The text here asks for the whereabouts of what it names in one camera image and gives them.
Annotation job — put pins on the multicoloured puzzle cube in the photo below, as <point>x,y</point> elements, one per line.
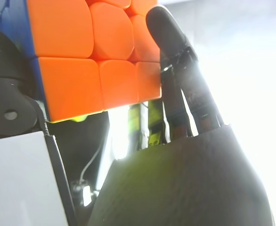
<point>65,30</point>

